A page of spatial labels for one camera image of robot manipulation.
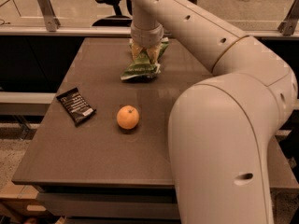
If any black snack bar wrapper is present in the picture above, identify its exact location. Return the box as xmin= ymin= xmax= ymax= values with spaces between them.
xmin=56 ymin=88 xmax=95 ymax=126

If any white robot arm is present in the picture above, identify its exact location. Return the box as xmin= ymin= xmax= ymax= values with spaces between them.
xmin=131 ymin=0 xmax=298 ymax=224

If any right metal bracket post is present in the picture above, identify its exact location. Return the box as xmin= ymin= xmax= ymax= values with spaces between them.
xmin=278 ymin=0 xmax=299 ymax=35

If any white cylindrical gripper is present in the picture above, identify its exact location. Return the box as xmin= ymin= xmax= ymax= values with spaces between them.
xmin=131 ymin=24 xmax=164 ymax=63

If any black office chair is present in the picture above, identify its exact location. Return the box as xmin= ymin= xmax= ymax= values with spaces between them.
xmin=93 ymin=0 xmax=197 ymax=27

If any cardboard box under table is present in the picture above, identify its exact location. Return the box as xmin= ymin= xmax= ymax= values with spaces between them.
xmin=0 ymin=181 xmax=53 ymax=224

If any metal bracket post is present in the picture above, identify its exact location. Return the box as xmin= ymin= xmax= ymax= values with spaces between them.
xmin=37 ymin=0 xmax=60 ymax=32
xmin=278 ymin=0 xmax=299 ymax=35

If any orange fruit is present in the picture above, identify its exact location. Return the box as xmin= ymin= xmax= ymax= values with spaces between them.
xmin=117 ymin=105 xmax=139 ymax=130

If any left metal bracket post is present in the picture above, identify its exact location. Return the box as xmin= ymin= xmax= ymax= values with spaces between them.
xmin=37 ymin=0 xmax=60 ymax=32

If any green jalapeno chip bag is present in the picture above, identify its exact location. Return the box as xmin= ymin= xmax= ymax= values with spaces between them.
xmin=121 ymin=37 xmax=169 ymax=81

